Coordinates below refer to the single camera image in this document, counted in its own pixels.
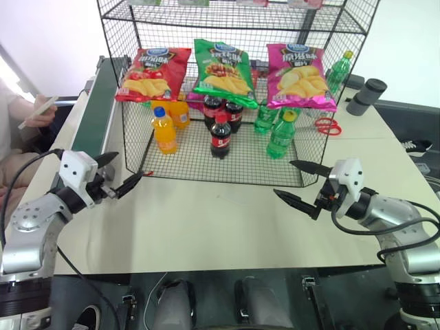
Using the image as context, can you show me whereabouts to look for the person's bare hand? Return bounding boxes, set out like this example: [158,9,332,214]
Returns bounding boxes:
[25,94,58,130]

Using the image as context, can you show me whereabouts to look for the red snack package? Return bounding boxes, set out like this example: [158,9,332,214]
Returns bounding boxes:
[250,60,270,82]

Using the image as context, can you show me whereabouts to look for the black wire mesh shelf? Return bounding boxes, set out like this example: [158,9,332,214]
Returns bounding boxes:
[95,0,381,188]

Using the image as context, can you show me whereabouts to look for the grey cylindrical container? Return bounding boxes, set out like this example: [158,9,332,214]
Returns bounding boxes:
[345,78,388,117]

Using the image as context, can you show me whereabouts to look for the magenta snack bag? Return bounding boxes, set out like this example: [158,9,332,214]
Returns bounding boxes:
[186,90,208,111]

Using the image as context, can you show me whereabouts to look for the green conveyor belt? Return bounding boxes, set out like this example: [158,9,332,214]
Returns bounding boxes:
[67,54,133,183]

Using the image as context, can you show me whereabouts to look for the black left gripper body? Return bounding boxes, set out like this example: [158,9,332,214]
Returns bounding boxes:
[85,170,120,207]

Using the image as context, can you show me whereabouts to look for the thin white cable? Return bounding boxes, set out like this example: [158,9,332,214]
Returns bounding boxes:
[143,273,170,330]

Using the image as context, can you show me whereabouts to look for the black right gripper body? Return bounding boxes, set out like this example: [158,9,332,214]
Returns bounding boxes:
[313,177,345,211]

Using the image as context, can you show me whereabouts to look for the green potato chips bag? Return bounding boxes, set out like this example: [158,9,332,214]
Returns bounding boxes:
[191,38,259,109]

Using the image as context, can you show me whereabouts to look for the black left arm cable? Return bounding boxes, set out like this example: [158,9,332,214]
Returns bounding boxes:
[0,148,66,248]

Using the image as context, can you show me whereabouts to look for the person in white shirt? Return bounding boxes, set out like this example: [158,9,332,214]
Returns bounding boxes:
[0,77,44,214]

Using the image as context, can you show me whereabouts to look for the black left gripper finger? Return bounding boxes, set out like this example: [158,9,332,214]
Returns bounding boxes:
[112,170,144,201]
[94,151,120,169]

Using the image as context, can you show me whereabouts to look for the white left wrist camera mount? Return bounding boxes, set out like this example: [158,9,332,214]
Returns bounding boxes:
[58,150,99,209]

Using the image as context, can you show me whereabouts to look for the red ring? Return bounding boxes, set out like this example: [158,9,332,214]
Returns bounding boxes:
[314,117,340,129]
[318,123,344,136]

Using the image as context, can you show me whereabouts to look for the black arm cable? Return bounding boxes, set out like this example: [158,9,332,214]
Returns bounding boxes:
[0,148,66,248]
[330,187,440,264]

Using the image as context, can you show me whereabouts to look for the green soda bottle yellow cap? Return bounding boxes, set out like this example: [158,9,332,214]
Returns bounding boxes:
[325,50,355,96]
[266,109,298,161]
[253,102,279,135]

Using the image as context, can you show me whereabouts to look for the cream smartphone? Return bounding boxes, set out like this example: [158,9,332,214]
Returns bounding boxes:
[17,96,59,131]

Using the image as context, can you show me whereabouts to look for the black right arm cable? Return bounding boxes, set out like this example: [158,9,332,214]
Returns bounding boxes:
[330,187,440,264]

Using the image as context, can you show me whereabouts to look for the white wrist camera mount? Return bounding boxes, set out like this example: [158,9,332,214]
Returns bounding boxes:
[58,150,99,209]
[328,157,364,219]

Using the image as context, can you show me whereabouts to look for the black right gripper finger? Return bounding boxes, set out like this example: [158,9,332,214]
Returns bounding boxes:
[289,159,333,177]
[273,188,321,221]

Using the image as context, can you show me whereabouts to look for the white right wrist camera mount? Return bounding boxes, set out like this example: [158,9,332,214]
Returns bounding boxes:
[328,157,364,219]

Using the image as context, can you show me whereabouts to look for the cola bottle red cap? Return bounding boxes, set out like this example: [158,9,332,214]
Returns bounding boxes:
[225,101,244,134]
[209,113,232,160]
[203,94,226,131]

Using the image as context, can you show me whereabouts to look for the red potato chips bag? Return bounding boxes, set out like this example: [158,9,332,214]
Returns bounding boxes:
[114,47,193,103]

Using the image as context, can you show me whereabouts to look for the orange soda bottle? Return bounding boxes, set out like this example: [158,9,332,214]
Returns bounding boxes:
[151,106,179,156]
[151,99,191,130]

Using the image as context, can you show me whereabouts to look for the magenta potato chips bag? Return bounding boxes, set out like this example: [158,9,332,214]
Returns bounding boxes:
[266,43,338,112]

